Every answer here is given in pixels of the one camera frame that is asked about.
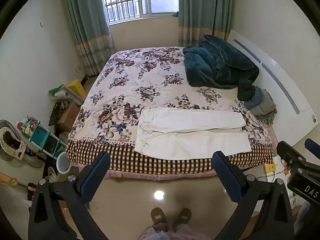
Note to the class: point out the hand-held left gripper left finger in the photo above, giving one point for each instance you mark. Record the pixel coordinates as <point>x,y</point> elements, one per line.
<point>96,177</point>

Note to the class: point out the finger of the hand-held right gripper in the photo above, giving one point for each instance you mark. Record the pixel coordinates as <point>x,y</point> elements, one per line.
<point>313,148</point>
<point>287,151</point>

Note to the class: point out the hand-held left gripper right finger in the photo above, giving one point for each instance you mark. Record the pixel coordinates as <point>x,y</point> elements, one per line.
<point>225,180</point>

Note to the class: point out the white pants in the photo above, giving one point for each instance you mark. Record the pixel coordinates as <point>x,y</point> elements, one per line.
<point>190,142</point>

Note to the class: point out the person's right forearm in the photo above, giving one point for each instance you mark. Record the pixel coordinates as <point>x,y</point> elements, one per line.
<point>303,220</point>

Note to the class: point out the yellow power strip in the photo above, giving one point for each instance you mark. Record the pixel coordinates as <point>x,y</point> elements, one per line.
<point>270,168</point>

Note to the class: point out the white bucket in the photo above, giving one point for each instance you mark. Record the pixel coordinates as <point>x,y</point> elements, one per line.
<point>63,163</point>

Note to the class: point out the white shoes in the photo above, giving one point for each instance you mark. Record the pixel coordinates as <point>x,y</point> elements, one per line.
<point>53,173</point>

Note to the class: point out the white headboard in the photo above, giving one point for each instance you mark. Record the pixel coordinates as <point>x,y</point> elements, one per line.
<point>277,100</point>

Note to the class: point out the grey teal fringed scarf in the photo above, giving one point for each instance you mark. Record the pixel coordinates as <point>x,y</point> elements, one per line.
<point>262,105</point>

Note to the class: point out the person's right slipper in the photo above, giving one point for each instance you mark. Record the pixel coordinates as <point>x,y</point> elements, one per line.
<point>183,216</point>

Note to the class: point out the person's slipper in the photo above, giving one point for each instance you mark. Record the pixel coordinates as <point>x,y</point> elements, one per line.
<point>158,216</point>
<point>183,216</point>

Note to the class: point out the cardboard box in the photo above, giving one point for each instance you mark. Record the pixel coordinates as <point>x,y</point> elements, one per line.
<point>68,116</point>

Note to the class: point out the teal shelf rack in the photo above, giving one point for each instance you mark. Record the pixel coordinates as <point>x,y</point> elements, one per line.
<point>38,133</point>

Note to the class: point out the person's left slipper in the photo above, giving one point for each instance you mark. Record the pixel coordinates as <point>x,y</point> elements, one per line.
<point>158,216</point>

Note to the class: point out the dark folded garment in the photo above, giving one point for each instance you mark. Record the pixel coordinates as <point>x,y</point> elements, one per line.
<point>246,90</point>

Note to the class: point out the person's pink trouser legs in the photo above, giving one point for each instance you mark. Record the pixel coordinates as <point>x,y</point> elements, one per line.
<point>172,235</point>

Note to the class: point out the broom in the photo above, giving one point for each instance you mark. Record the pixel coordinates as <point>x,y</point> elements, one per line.
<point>10,180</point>

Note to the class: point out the electric floor fan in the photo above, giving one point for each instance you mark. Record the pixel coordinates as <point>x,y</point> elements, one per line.
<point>11,142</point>

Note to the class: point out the yellow box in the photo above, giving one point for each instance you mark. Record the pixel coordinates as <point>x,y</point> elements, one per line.
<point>76,87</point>

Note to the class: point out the green plastic bag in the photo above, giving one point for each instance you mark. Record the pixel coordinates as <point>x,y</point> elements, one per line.
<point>57,92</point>

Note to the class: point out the floral checked bed sheet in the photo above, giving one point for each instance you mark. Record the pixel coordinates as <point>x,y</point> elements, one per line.
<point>140,85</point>

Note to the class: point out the teal plush blanket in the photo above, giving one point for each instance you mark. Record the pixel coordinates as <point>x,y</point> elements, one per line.
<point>217,60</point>

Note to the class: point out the wall outlet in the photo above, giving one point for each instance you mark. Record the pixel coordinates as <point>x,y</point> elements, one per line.
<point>78,68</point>

